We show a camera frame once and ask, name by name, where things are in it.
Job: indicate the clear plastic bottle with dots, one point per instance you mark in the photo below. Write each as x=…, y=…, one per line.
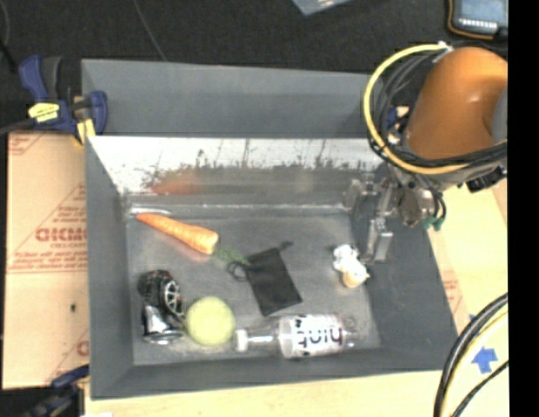
x=308, y=336

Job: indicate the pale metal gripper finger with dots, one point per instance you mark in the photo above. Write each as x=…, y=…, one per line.
x=379, y=241
x=358, y=196

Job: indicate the white and tan toy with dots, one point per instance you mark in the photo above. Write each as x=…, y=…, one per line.
x=351, y=265

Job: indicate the black cylinder on white bracket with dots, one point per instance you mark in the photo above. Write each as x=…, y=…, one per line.
x=482, y=181

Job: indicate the grey metal bin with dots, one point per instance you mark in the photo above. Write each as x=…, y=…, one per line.
x=217, y=102

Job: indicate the orange toy carrot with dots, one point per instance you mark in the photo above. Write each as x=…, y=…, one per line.
x=182, y=231

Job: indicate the black and silver toy car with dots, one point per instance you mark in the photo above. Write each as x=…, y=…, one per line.
x=163, y=302

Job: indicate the yellow-green ball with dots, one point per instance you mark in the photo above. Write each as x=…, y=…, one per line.
x=210, y=321

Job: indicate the black cloth pouch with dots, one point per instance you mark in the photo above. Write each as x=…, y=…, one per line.
x=274, y=282

